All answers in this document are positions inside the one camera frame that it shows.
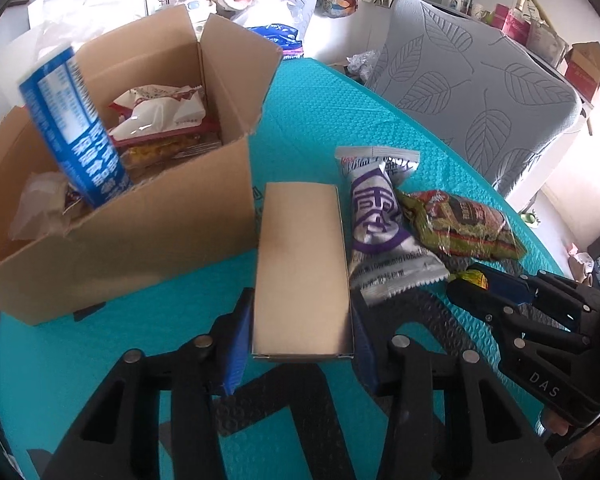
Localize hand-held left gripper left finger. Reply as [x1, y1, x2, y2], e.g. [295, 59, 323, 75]
[40, 287, 255, 480]

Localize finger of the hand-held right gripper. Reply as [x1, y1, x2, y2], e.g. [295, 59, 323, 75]
[446, 276, 595, 357]
[472, 262, 600, 332]

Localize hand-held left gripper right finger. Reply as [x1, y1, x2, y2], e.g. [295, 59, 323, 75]
[351, 310, 551, 480]

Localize yellow candy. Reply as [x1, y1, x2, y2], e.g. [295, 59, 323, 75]
[454, 269, 490, 292]

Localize beige carton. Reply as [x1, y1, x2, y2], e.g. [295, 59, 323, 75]
[251, 182, 355, 362]

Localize green snack packet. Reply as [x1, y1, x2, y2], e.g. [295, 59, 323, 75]
[397, 190, 527, 262]

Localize purple silver snack packet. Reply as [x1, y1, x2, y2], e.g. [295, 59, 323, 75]
[335, 146, 451, 307]

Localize yellow snack packet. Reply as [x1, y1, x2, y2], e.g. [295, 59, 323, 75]
[122, 135, 221, 168]

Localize white red snack bag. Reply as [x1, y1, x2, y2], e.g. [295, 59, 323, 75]
[107, 84, 220, 147]

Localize blue white tube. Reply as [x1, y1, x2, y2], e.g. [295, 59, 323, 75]
[19, 46, 132, 208]

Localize person's right hand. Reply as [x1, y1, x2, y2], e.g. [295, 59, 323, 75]
[555, 417, 600, 458]

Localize grey leaf pattern chair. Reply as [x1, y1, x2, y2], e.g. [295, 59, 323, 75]
[365, 0, 583, 198]

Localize small open cardboard box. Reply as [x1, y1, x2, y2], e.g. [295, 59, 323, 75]
[564, 41, 600, 103]

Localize silver box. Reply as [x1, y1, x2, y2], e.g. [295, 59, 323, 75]
[527, 20, 568, 66]

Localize teal bubble mat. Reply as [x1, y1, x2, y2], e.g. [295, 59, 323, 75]
[0, 57, 576, 480]

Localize pink gift box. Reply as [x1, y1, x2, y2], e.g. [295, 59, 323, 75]
[500, 4, 531, 43]

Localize crumpled clear plastic bags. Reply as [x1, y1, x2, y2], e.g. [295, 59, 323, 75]
[347, 50, 381, 86]

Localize blue white tissue pack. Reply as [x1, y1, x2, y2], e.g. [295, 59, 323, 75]
[250, 22, 305, 58]

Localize white jug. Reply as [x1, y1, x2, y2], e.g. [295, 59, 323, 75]
[182, 0, 216, 28]

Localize white plastic bag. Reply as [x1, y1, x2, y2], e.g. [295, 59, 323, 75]
[230, 0, 306, 33]

